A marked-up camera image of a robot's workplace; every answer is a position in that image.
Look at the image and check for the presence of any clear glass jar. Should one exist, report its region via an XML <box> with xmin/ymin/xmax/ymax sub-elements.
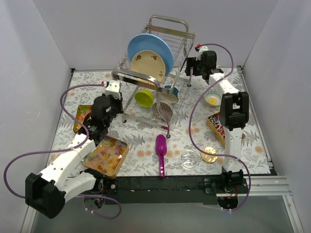
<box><xmin>180</xmin><ymin>150</ymin><xmax>198</xmax><ymax>169</ymax></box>

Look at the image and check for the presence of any magenta plastic scoop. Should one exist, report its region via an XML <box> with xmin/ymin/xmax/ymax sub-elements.
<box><xmin>155</xmin><ymin>134</ymin><xmax>167</xmax><ymax>178</ymax></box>

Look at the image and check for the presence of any yellow teal patterned bowl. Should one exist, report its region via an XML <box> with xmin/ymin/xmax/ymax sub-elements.
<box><xmin>204</xmin><ymin>89</ymin><xmax>222</xmax><ymax>107</ymax></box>

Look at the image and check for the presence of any teal rimmed bowl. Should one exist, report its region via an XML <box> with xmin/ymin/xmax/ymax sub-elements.
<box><xmin>159</xmin><ymin>85</ymin><xmax>179</xmax><ymax>104</ymax></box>

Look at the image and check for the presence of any floral table mat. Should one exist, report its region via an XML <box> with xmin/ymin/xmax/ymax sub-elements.
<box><xmin>53</xmin><ymin>71</ymin><xmax>270</xmax><ymax>176</ymax></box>

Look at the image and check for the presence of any tin of lollipop candies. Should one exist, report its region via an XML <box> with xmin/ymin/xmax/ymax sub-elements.
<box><xmin>206</xmin><ymin>112</ymin><xmax>245</xmax><ymax>148</ymax></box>

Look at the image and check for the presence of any lime green bowl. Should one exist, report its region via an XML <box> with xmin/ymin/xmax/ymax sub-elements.
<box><xmin>134</xmin><ymin>89</ymin><xmax>154</xmax><ymax>108</ymax></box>

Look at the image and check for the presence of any tin of popsicle candies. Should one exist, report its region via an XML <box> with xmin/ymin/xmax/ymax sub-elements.
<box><xmin>83</xmin><ymin>136</ymin><xmax>129</xmax><ymax>179</ymax></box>

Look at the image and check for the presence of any gold jar lid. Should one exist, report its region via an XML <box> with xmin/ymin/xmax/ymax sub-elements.
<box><xmin>201</xmin><ymin>147</ymin><xmax>218</xmax><ymax>164</ymax></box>

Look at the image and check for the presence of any blue plate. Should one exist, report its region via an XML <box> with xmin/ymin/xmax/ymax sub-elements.
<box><xmin>127</xmin><ymin>33</ymin><xmax>174</xmax><ymax>76</ymax></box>

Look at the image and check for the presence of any brown patterned bowl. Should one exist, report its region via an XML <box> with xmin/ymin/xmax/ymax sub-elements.
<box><xmin>152</xmin><ymin>102</ymin><xmax>173</xmax><ymax>120</ymax></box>

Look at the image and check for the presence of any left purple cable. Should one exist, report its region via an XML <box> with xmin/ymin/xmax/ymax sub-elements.
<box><xmin>3</xmin><ymin>83</ymin><xmax>122</xmax><ymax>219</ymax></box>

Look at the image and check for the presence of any steel dish rack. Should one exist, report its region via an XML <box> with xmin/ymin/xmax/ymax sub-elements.
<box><xmin>112</xmin><ymin>14</ymin><xmax>195</xmax><ymax>138</ymax></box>

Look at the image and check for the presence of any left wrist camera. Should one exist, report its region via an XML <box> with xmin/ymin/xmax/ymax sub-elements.
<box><xmin>104</xmin><ymin>80</ymin><xmax>121</xmax><ymax>100</ymax></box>

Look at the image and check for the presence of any cream plate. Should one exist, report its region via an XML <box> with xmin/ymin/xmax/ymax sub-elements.
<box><xmin>131</xmin><ymin>50</ymin><xmax>166</xmax><ymax>83</ymax></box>

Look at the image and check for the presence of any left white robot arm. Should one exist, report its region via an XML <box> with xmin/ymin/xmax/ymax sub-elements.
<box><xmin>25</xmin><ymin>95</ymin><xmax>123</xmax><ymax>219</ymax></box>

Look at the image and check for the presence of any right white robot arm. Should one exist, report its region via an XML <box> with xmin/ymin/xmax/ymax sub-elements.
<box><xmin>185</xmin><ymin>46</ymin><xmax>249</xmax><ymax>193</ymax></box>

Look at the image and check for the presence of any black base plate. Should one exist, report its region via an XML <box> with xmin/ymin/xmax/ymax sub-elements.
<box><xmin>75</xmin><ymin>176</ymin><xmax>252</xmax><ymax>206</ymax></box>

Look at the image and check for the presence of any tin of star candies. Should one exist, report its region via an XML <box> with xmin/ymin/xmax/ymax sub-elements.
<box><xmin>73</xmin><ymin>105</ymin><xmax>91</xmax><ymax>133</ymax></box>

